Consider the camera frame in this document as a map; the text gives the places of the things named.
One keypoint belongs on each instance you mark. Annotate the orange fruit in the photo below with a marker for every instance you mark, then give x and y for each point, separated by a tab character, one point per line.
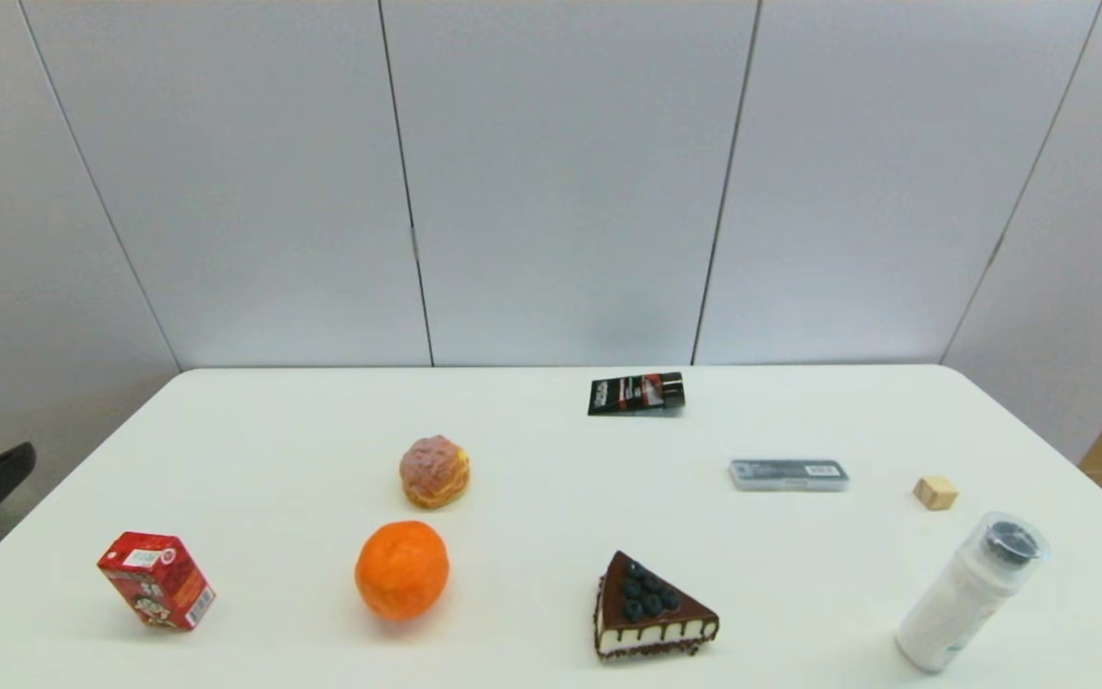
402	570

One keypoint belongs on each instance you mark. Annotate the black red tube packet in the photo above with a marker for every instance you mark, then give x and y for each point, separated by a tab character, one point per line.
635	394

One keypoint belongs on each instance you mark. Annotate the cream puff pastry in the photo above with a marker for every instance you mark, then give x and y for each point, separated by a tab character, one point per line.
434	473

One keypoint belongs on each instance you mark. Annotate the grey flat plastic case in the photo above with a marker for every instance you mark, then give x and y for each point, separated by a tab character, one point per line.
788	475

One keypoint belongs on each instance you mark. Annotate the chocolate blueberry cake slice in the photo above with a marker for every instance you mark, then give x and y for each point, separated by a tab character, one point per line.
645	612

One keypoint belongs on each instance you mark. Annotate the small wooden cube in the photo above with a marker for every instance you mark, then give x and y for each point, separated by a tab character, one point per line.
935	494

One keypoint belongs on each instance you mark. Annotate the red drink carton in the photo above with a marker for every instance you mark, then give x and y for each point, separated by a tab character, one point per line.
159	581

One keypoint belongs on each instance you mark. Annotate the white bottle with clear cap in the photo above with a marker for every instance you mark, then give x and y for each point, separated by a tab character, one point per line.
967	595

